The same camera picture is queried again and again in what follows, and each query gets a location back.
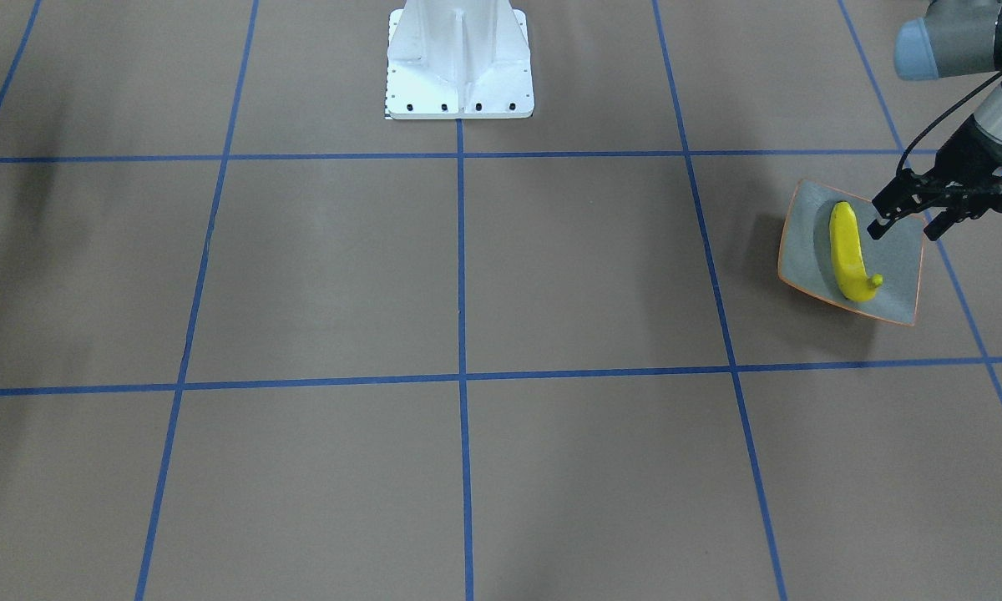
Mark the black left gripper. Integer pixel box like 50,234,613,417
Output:
867,117,1002,242

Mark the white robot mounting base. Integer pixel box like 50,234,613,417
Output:
384,1,535,119

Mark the grey square plate orange rim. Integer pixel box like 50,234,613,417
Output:
777,179,924,326

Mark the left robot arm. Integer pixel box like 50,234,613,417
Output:
868,1,1002,240

